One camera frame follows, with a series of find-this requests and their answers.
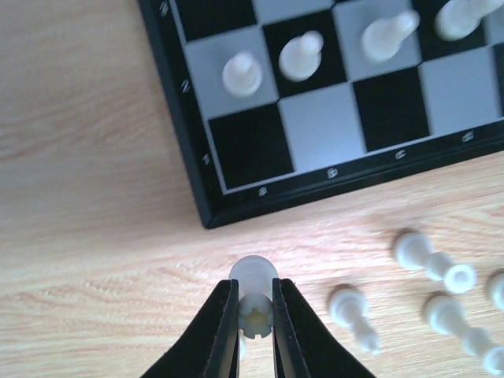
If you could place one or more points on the white chess piece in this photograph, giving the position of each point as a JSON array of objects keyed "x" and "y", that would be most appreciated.
[
  {"x": 348, "y": 308},
  {"x": 495, "y": 290}
]

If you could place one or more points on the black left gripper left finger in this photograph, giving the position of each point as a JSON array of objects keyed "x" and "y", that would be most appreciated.
[{"x": 209, "y": 347}]

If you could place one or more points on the white bishop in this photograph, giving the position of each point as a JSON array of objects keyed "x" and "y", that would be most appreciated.
[{"x": 414, "y": 251}]

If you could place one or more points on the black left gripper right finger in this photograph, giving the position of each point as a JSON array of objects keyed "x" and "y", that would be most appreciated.
[{"x": 303, "y": 346}]

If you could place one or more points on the black white chessboard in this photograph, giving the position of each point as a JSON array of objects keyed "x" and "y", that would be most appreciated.
[{"x": 353, "y": 124}]

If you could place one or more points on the white rook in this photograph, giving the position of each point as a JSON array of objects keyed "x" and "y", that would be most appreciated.
[{"x": 254, "y": 275}]

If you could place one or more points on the white pawn front left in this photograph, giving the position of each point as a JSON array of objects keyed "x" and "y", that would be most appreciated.
[{"x": 445, "y": 315}]

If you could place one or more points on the white pawn on board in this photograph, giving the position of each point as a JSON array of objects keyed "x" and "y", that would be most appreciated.
[
  {"x": 458, "y": 19},
  {"x": 242, "y": 75},
  {"x": 383, "y": 38},
  {"x": 300, "y": 58}
]

